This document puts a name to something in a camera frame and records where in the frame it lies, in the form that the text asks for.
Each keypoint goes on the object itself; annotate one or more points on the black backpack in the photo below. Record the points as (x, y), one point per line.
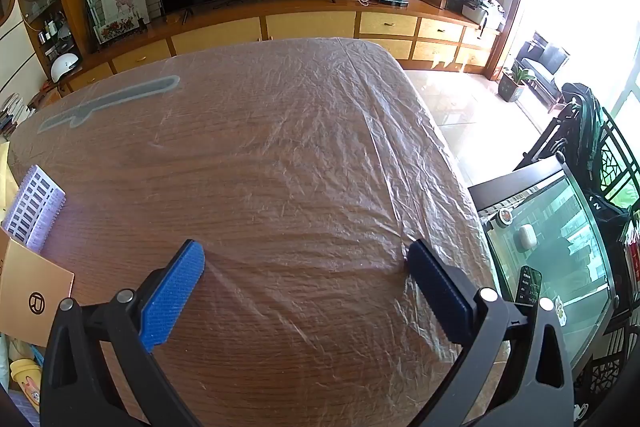
(582, 122)

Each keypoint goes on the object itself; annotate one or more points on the wooden display shelf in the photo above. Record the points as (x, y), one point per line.
(45, 17)

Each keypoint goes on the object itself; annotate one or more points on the grey storage box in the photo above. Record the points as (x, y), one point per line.
(480, 12)

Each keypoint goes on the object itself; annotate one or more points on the clear plastic table cover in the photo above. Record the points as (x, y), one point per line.
(280, 147)

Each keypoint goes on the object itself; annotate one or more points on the black remote control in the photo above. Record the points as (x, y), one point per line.
(529, 284)

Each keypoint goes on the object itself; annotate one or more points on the potted green plant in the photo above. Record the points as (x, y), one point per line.
(515, 84)

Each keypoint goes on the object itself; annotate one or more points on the carved dark wooden chair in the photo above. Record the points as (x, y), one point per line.
(617, 157)

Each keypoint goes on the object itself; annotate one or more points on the row of books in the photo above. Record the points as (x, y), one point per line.
(632, 252)

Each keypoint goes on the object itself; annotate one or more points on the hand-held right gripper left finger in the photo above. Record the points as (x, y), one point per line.
(172, 292)

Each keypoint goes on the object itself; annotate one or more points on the dark armchair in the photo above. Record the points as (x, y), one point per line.
(545, 62)

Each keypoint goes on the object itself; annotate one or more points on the white helmet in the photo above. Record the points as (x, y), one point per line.
(65, 66)

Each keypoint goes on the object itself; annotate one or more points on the gold cardboard box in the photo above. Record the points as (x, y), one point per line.
(30, 292)

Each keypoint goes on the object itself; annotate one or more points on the wooden television cabinet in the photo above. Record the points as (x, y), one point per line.
(310, 24)

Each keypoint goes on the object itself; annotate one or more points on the small round tin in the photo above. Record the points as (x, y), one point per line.
(504, 217)

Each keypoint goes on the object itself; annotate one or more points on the red flower picture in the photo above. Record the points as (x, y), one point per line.
(115, 31)

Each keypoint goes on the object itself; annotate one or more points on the glass top side table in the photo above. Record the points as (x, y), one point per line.
(560, 247)

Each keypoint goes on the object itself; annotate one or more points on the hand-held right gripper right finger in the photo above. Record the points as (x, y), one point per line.
(440, 292)

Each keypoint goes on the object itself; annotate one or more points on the stack of books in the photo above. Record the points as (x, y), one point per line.
(12, 114)

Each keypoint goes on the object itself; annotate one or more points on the yellow slippers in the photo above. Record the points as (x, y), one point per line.
(25, 379)

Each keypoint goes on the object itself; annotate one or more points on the white earbuds case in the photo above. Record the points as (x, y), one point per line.
(526, 236)

